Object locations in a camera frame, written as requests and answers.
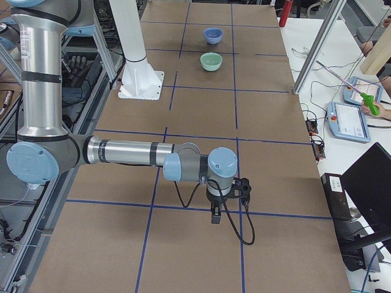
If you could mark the green handled grabber tool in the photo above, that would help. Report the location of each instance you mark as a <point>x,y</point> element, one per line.
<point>368,99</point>

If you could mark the person's hand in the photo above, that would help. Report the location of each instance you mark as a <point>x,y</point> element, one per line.
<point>383,113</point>

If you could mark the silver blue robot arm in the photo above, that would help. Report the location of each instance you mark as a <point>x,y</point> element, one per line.
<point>45,149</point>

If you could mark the black box device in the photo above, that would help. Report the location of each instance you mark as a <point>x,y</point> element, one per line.
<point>336,196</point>

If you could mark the far teach pendant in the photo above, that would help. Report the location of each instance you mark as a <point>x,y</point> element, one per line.
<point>374,89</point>

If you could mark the lower orange black connector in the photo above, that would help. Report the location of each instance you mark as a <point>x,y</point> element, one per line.
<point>318,147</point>

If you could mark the black laptop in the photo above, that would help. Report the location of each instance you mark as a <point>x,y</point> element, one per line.
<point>367,183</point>

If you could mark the aluminium frame post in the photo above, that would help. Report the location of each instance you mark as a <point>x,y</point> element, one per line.
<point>318,43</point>

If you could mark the orange black connector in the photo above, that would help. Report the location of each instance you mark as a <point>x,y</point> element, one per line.
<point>318,147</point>
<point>311,122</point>

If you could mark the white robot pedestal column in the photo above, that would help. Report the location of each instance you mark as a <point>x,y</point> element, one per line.
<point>139,79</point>

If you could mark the green bowl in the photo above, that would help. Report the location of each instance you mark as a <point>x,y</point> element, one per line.
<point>211,61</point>

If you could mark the upper orange black connector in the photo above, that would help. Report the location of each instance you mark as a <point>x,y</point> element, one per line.
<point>311,122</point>

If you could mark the near teach pendant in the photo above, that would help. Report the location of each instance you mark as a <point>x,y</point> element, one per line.
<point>347,122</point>

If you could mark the red bottle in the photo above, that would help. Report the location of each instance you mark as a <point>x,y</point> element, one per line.
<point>285,12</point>

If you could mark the blue bowl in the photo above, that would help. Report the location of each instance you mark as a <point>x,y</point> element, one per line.
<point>213,35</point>

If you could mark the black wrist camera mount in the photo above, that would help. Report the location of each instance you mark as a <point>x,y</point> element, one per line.
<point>241,190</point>

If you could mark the wooden beam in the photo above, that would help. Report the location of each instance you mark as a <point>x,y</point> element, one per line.
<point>378,56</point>

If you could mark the teach pendant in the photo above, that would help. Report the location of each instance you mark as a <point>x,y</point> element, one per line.
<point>347,122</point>
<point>374,89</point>

